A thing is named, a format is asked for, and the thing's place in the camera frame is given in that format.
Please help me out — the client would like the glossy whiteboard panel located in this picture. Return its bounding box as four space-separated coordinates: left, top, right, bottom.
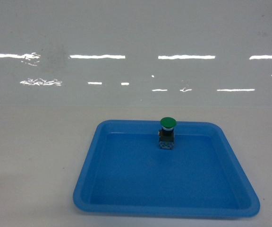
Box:
0 0 272 107

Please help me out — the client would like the blue plastic tray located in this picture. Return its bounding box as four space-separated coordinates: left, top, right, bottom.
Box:
73 120 260 219

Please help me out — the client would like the green mushroom push button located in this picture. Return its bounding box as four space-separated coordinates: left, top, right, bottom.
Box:
158 117 177 149

